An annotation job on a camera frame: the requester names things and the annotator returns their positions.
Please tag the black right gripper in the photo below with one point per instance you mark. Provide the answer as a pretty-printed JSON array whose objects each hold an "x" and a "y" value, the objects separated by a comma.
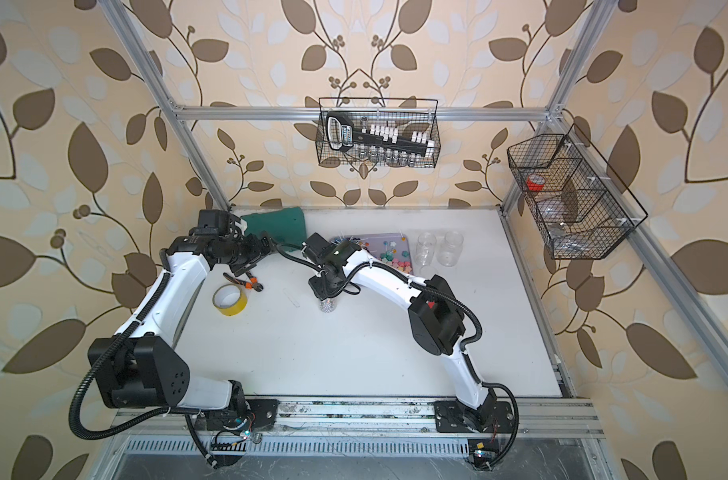
[{"x": 321, "y": 290}]

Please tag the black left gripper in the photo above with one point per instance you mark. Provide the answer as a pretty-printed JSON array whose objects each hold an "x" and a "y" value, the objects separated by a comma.
[{"x": 255, "y": 253}]

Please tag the small clear sprinkles jar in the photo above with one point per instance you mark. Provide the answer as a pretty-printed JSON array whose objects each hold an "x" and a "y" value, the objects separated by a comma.
[{"x": 327, "y": 305}]

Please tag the red lid candy jar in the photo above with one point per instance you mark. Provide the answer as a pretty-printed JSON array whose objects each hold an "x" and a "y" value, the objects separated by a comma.
[{"x": 450, "y": 249}]

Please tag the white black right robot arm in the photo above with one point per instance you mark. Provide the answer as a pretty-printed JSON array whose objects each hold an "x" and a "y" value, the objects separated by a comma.
[{"x": 440, "y": 324}]

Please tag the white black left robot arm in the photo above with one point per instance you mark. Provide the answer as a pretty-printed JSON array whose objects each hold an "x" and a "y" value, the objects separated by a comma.
[{"x": 138, "y": 367}]

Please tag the pile of star candies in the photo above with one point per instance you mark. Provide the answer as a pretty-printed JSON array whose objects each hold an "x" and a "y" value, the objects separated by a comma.
[{"x": 402, "y": 263}]

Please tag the green plastic tool case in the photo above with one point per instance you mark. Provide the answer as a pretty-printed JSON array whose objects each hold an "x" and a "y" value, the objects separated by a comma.
[{"x": 287, "y": 227}]

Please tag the yellow tape roll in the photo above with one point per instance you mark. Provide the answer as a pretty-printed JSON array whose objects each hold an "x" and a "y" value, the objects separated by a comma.
[{"x": 230, "y": 300}]

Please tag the lilac plastic tray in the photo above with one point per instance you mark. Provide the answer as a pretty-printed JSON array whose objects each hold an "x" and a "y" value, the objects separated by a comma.
[{"x": 356, "y": 238}]

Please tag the black socket set rack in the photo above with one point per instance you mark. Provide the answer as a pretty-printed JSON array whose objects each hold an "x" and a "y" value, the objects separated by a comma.
[{"x": 353, "y": 131}]

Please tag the red item in basket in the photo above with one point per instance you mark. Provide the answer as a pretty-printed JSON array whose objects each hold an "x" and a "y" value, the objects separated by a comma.
[{"x": 536, "y": 183}]

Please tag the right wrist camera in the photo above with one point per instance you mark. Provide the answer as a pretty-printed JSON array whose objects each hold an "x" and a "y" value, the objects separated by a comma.
[{"x": 316, "y": 248}]

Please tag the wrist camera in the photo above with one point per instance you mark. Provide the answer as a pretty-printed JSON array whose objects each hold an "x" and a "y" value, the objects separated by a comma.
[
  {"x": 213, "y": 222},
  {"x": 316, "y": 248}
]

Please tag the orange handled pliers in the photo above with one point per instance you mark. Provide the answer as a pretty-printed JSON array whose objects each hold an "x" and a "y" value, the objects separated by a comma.
[{"x": 251, "y": 283}]

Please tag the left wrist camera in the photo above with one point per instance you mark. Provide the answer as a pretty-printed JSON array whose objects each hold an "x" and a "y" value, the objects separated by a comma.
[{"x": 213, "y": 222}]

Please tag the black wire basket back wall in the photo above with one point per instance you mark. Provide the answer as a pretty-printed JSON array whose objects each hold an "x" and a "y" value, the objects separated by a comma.
[{"x": 329, "y": 158}]

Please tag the black wire basket wall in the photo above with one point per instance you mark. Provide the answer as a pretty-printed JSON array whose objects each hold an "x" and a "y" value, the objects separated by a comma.
[
  {"x": 329, "y": 158},
  {"x": 586, "y": 209}
]

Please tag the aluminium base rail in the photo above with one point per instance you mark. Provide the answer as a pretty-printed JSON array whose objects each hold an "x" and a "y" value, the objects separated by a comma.
[{"x": 306, "y": 426}]

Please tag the black wire basket right wall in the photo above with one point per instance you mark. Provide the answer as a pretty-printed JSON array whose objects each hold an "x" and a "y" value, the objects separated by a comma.
[{"x": 586, "y": 209}]

